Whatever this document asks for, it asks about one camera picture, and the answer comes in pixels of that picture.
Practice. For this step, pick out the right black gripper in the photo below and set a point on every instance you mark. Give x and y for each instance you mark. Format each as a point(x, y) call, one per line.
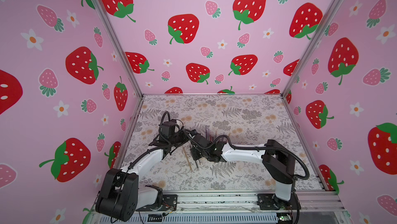
point(197, 149)

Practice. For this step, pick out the right aluminium corner post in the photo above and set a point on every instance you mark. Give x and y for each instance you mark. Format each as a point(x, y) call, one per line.
point(318, 34)

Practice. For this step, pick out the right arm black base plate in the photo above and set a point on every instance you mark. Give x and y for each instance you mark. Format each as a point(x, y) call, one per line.
point(271, 202)

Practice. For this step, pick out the left aluminium corner post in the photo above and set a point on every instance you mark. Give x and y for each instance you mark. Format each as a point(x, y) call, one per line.
point(120, 9)

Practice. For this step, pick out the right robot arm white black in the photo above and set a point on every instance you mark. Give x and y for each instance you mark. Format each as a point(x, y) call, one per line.
point(284, 166)

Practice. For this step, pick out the yellow pencil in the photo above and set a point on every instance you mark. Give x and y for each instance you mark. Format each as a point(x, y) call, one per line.
point(187, 159)

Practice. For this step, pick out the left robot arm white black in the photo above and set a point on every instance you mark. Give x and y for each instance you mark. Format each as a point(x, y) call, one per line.
point(120, 195)

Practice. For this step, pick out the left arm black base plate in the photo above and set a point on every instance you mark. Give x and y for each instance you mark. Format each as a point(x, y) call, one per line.
point(167, 202)

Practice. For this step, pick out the aluminium frame rail base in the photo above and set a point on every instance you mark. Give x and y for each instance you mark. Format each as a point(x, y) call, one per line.
point(244, 207)

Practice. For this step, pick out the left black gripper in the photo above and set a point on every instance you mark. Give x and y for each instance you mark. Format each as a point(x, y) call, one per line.
point(181, 132)

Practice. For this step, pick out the aluminium corner post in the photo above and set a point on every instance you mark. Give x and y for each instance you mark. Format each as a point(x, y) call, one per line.
point(318, 34)
point(120, 9)

